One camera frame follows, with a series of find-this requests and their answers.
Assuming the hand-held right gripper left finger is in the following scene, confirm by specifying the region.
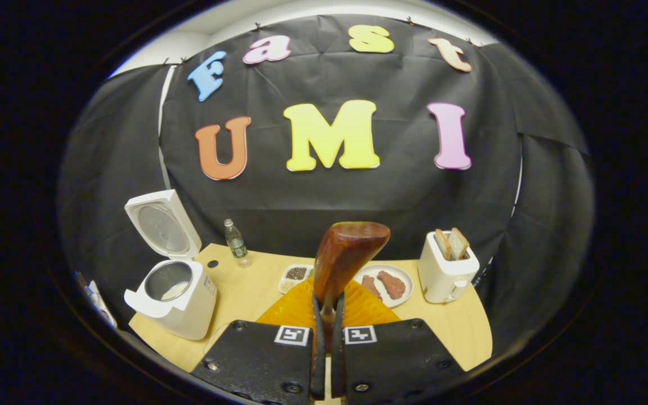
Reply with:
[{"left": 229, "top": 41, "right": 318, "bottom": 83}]
[{"left": 191, "top": 277, "right": 327, "bottom": 403}]

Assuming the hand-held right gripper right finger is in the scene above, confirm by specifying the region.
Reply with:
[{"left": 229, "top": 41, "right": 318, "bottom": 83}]
[{"left": 330, "top": 277, "right": 466, "bottom": 403}]

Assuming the white rice cooker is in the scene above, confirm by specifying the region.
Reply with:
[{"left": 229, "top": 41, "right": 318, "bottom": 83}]
[{"left": 124, "top": 189, "right": 218, "bottom": 341}]

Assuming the brown wooden spoon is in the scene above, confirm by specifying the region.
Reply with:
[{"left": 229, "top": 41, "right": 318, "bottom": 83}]
[{"left": 313, "top": 221, "right": 391, "bottom": 338}]

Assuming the brown meat piece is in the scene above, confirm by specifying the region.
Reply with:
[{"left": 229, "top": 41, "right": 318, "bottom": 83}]
[
  {"left": 361, "top": 274, "right": 384, "bottom": 302},
  {"left": 377, "top": 270, "right": 407, "bottom": 300}
]

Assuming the white round plate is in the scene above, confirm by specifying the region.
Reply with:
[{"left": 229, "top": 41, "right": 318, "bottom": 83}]
[{"left": 352, "top": 264, "right": 414, "bottom": 309}]

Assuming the white toaster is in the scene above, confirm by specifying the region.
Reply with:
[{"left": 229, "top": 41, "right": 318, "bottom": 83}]
[{"left": 417, "top": 229, "right": 480, "bottom": 304}]

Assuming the white divided grain dish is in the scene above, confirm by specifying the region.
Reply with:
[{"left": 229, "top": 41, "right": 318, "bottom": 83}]
[{"left": 278, "top": 264, "right": 314, "bottom": 295}]

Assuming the clear plastic water bottle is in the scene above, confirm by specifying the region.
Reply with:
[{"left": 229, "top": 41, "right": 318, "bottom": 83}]
[{"left": 223, "top": 218, "right": 253, "bottom": 268}]

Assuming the toast bread slice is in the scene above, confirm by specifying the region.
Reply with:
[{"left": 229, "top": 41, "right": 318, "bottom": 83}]
[
  {"left": 434, "top": 228, "right": 453, "bottom": 260},
  {"left": 449, "top": 227, "right": 470, "bottom": 259}
]

